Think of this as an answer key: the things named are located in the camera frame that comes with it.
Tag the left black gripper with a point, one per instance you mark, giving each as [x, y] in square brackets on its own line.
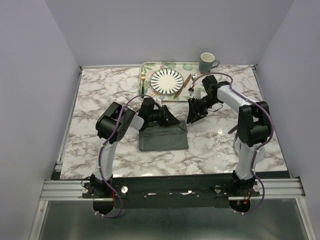
[167, 118]

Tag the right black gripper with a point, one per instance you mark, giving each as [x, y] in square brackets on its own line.
[193, 111]

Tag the grey cloth napkin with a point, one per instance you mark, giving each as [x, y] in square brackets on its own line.
[156, 138]

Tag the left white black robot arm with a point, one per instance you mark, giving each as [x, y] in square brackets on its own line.
[112, 126]

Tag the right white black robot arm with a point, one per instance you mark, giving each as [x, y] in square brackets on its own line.
[254, 127]

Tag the bronze knife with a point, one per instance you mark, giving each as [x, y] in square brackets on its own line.
[183, 86]

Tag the silver spoon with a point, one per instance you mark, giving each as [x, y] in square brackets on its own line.
[194, 76]

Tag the striped white plate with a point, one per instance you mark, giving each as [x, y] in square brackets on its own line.
[166, 81]

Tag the teal ceramic mug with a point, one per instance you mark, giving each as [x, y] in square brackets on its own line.
[207, 62]

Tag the small white saucer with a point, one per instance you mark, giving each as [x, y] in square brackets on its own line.
[248, 156]

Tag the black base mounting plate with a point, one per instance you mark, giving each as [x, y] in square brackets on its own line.
[175, 191]

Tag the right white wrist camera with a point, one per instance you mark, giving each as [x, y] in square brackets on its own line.
[196, 94]

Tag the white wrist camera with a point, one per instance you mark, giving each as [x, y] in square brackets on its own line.
[160, 99]
[196, 94]

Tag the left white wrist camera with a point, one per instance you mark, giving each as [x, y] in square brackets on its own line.
[160, 99]

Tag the gold green-handled fork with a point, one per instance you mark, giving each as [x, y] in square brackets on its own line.
[143, 78]

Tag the aluminium frame rail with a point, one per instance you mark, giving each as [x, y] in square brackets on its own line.
[71, 190]

